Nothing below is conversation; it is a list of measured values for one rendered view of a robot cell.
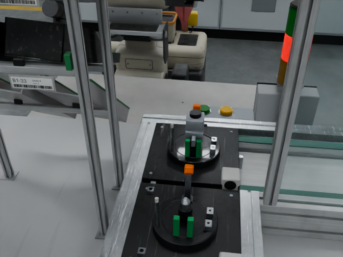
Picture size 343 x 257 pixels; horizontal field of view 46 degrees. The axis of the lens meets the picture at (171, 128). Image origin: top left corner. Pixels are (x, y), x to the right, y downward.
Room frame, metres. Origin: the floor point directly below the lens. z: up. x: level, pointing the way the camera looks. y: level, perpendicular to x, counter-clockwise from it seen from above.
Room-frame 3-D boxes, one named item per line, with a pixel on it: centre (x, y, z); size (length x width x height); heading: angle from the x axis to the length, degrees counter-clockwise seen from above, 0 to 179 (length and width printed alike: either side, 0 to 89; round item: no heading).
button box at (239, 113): (1.05, -0.17, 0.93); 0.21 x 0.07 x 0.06; 83
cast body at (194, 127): (0.83, -0.06, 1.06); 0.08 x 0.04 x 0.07; 173
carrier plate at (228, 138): (0.84, -0.06, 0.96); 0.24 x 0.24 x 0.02; 83
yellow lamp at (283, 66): (0.70, -0.23, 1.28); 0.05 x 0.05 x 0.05
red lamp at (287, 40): (0.70, -0.23, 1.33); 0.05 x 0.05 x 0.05
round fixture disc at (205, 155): (0.84, -0.06, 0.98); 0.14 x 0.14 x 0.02
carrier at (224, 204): (0.59, -0.03, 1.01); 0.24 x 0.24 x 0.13; 83
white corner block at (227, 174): (0.73, -0.14, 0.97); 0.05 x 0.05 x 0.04; 83
